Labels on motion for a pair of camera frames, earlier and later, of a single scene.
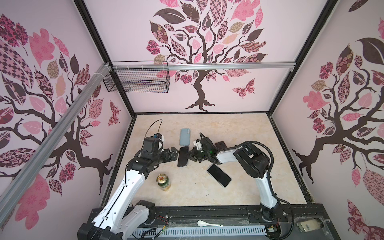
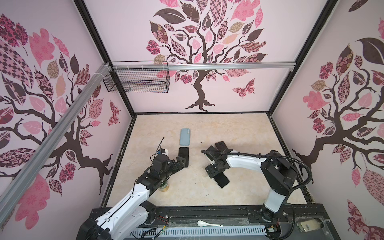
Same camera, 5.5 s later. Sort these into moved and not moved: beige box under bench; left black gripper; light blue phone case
Moved: left black gripper
Not moved: light blue phone case; beige box under bench
